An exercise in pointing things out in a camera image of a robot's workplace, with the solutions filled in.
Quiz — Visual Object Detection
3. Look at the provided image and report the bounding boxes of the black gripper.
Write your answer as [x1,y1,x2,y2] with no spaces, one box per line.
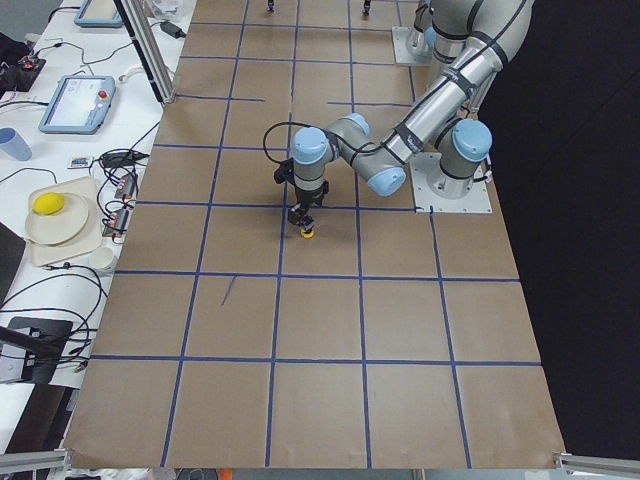
[288,203,315,228]

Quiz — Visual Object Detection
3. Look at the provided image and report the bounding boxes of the black stand base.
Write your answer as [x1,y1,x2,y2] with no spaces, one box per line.
[1,316,73,384]

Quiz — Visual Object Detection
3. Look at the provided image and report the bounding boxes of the brown paper table mat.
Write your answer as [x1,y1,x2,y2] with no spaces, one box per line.
[65,1,564,468]

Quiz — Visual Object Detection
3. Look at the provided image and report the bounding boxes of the white paper cup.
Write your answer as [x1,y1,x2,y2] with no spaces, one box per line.
[89,247,118,276]

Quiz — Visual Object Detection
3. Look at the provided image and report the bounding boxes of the black power adapter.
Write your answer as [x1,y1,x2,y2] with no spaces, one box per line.
[159,21,186,39]

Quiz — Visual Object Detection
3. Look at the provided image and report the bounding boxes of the beige plate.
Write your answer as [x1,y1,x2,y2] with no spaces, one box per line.
[25,193,89,245]

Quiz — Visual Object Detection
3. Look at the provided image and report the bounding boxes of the near blue teach pendant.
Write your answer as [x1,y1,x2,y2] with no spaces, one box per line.
[38,75,116,135]

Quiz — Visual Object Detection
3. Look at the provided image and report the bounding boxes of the blue teach pendant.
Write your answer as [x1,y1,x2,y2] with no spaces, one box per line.
[38,75,116,135]
[74,0,123,28]

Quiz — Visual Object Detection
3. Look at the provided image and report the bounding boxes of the yellow lemon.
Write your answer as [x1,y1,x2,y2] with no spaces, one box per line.
[32,192,65,216]

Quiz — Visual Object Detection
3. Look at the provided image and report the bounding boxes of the beige tray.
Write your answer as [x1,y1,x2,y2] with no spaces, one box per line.
[25,177,102,267]

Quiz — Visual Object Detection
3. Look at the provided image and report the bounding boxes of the far blue teach pendant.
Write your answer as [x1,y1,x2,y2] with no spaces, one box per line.
[74,0,123,28]

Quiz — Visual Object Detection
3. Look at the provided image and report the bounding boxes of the black laptop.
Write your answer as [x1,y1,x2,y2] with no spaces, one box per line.
[0,224,26,301]

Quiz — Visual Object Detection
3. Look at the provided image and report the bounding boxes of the light blue plastic cup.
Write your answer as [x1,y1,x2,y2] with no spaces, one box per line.
[0,127,32,161]

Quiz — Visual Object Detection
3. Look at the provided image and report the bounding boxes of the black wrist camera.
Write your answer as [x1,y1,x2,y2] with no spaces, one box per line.
[273,158,295,185]

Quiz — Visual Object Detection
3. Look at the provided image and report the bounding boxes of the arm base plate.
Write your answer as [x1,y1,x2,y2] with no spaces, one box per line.
[409,152,492,214]
[392,26,436,66]

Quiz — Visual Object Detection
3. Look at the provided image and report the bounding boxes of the aluminium frame post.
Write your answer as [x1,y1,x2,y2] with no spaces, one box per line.
[114,0,175,105]

